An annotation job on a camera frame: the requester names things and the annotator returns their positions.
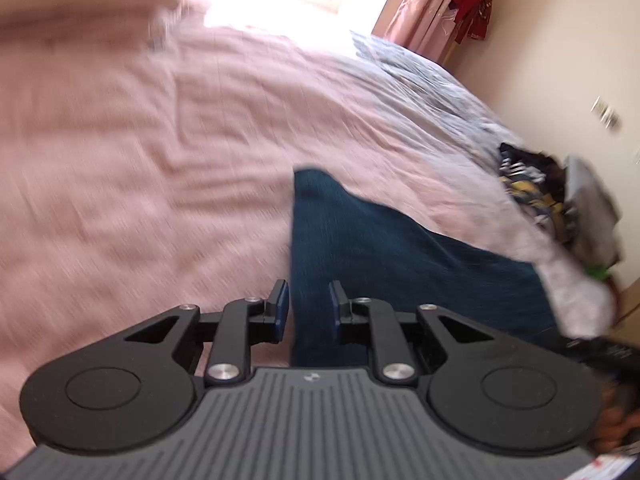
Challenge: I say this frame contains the dark blue denim jeans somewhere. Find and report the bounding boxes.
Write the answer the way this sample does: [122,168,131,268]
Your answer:
[290,169,556,367]

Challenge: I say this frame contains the person's right hand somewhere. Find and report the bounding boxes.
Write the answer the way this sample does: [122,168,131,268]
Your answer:
[590,388,639,454]

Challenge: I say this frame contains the green knit garment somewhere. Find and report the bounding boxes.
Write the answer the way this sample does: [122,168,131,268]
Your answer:
[586,266,611,282]

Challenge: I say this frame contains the grey garment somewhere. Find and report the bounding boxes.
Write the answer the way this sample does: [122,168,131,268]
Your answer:
[564,155,620,270]

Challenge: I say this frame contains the pink grey bed duvet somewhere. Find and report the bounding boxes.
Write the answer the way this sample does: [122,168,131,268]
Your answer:
[1,15,614,466]

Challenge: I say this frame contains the striped yellow navy garment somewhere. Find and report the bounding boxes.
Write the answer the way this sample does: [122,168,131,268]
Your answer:
[499,143,575,244]

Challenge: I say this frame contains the pink curtain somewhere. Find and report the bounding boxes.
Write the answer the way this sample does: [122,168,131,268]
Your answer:
[373,0,454,63]

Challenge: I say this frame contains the red hanging garment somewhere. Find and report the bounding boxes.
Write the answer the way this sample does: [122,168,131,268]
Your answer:
[449,0,492,44]

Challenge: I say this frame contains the white wall switch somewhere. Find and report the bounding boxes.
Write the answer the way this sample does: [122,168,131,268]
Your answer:
[590,96,620,131]

